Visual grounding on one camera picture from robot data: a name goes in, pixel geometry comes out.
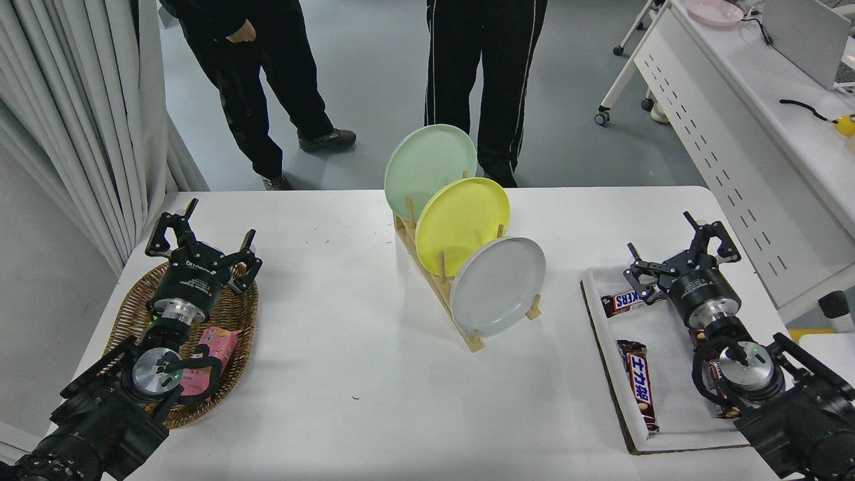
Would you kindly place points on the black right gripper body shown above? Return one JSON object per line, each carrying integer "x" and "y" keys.
{"x": 698, "y": 284}

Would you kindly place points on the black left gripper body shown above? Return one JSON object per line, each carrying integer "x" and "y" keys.
{"x": 194, "y": 277}

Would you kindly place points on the grey plate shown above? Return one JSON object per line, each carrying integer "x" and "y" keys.
{"x": 497, "y": 287}

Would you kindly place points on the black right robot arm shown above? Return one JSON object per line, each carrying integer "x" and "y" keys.
{"x": 801, "y": 414}

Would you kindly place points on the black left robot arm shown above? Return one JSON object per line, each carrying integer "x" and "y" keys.
{"x": 100, "y": 421}

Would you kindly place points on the wooden plate rack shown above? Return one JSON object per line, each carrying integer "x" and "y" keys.
{"x": 475, "y": 342}

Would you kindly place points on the yellow plate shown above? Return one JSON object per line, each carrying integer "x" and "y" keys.
{"x": 461, "y": 224}

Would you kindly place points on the pale green plate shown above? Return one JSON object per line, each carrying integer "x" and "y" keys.
{"x": 427, "y": 164}

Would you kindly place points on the pink plate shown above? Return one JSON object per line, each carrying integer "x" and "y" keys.
{"x": 715, "y": 12}

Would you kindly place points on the person's right hand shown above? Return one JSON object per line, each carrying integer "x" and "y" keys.
{"x": 242, "y": 32}

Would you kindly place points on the Snickers bar Latin print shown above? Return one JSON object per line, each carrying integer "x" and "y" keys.
{"x": 624, "y": 304}
{"x": 728, "y": 409}

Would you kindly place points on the brown wicker basket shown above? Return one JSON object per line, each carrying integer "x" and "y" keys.
{"x": 234, "y": 314}

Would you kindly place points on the pink snack packet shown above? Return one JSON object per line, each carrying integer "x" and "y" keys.
{"x": 217, "y": 344}

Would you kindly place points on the white perforated desk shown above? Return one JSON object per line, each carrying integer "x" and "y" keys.
{"x": 708, "y": 133}

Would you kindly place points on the white foam tray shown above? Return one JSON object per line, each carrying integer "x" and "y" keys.
{"x": 674, "y": 401}

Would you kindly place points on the black cylinder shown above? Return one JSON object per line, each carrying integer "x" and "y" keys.
{"x": 836, "y": 310}

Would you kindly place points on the white side table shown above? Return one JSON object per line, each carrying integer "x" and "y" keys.
{"x": 831, "y": 354}

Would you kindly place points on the white pleated curtain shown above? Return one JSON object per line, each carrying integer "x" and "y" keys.
{"x": 67, "y": 100}

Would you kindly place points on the small yellow object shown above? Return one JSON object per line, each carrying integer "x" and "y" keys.
{"x": 845, "y": 125}

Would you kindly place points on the person in plain black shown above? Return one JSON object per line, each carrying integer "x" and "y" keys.
{"x": 267, "y": 80}

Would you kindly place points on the grey laptop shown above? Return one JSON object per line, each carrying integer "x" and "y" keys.
{"x": 805, "y": 37}

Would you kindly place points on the person in striped trousers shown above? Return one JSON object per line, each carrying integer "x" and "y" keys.
{"x": 481, "y": 67}

